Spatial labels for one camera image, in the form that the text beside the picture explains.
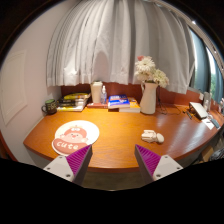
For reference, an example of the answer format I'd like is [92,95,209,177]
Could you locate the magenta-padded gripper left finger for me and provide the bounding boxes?
[43,143,94,186]

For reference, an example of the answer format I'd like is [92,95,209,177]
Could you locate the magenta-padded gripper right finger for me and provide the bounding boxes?
[134,143,184,185]

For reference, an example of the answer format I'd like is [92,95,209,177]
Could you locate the white computer mouse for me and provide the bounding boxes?
[140,129,165,145]

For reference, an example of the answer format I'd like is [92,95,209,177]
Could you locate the round cartoon print mouse pad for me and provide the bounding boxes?
[51,119,101,157]

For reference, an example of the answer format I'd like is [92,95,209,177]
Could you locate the dark pens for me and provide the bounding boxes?
[182,109,194,120]

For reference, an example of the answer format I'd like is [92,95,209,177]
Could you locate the dark mug with green inside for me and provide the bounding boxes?
[41,98,58,116]

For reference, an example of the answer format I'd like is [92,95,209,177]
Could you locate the white ceramic pitcher vase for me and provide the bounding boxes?
[139,81,159,115]

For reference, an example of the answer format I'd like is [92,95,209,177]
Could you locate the thin red-brown book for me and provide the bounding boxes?
[86,101,109,109]

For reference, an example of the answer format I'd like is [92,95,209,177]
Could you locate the white paper card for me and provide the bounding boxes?
[201,118,216,131]

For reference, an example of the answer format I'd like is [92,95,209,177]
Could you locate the white flat device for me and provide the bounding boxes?
[188,101,209,120]

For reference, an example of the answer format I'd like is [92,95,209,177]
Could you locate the dark smartphone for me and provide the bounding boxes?
[209,116,221,129]

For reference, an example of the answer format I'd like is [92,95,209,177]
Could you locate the clear spray bottle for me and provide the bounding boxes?
[100,85,108,105]

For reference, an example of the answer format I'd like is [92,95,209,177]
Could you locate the cream travel tumbler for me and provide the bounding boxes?
[90,80,104,104]

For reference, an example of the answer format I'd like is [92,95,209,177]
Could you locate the white flower bouquet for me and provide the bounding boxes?
[134,55,170,89]

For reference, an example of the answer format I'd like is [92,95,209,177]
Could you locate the white pleated curtain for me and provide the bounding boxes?
[45,0,196,95]

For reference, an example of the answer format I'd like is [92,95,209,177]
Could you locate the black cable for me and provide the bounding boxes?
[156,87,183,116]

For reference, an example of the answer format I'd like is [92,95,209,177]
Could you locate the window with dark frame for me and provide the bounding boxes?
[189,28,224,104]

